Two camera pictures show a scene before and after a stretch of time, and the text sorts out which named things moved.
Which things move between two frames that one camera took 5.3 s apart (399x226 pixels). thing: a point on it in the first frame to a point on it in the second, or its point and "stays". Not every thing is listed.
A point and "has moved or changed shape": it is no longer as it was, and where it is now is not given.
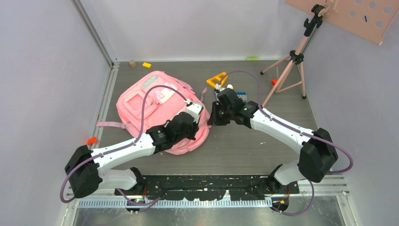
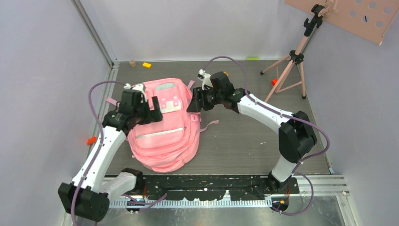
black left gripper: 195,127 to 157,116
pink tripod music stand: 371,20 stays
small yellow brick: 147,65 stays
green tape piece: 252,59 stays
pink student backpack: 161,105 has moved or changed shape
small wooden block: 132,63 stays
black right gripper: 215,120 to 198,94
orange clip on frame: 92,140 stays
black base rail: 204,187 stays
